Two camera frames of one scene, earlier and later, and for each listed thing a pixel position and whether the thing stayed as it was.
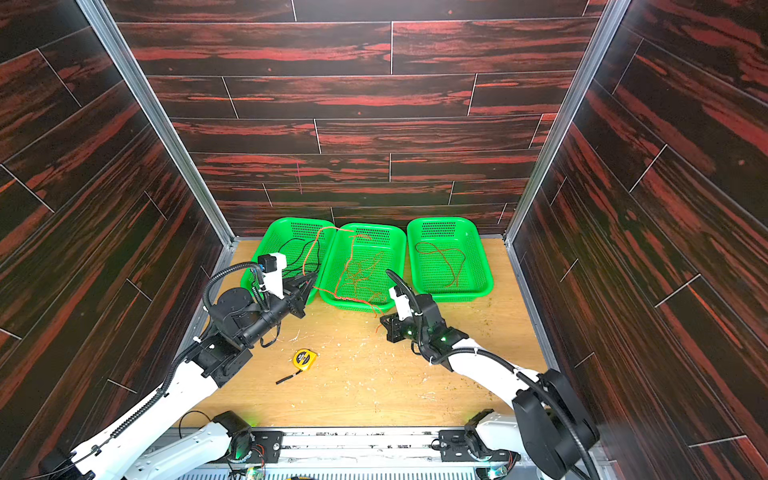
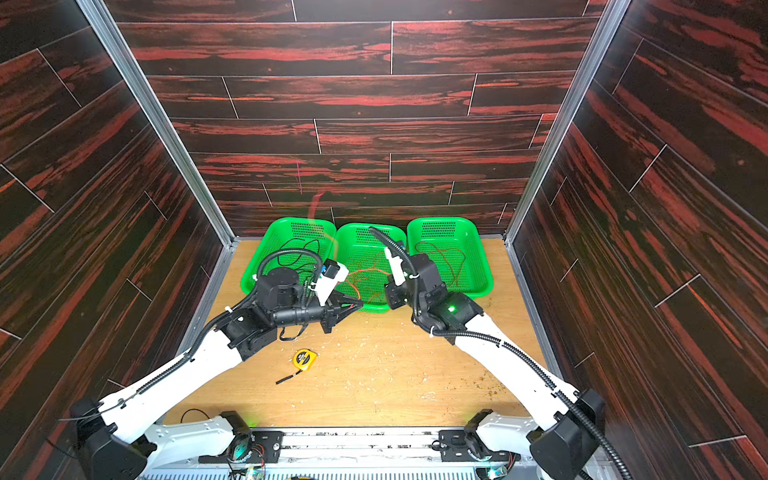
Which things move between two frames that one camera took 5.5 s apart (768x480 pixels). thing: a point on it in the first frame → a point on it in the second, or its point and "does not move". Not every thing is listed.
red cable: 308,254 → 315,197
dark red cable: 456,278 does not move
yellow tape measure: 303,359 does not move
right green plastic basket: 447,259 does not move
